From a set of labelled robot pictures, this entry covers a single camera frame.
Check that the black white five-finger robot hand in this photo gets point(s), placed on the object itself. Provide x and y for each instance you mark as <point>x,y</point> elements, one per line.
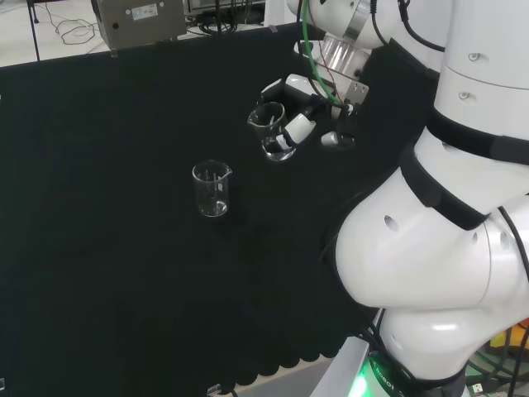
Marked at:
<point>298,126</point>

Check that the clear glass beaker with graduations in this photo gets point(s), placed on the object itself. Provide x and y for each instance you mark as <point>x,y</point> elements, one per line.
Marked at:
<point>268,118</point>

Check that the grey metal box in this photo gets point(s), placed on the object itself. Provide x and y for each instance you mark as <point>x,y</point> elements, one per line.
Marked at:
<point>140,25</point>

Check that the black bench cloth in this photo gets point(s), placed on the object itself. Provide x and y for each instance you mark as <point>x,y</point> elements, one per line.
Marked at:
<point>124,256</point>

